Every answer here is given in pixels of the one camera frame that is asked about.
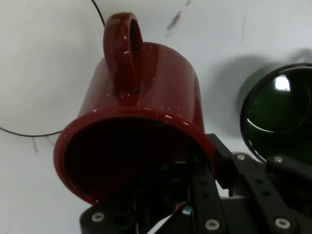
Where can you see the red speckled ceramic mug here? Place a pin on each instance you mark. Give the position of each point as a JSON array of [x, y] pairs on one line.
[[165, 97]]

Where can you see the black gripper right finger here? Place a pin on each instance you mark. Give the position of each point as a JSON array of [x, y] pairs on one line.
[[263, 185]]

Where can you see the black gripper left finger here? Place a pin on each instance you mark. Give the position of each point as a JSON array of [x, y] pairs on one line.
[[204, 195]]

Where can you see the dark green glossy mug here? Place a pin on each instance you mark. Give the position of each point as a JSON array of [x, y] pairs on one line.
[[275, 107]]

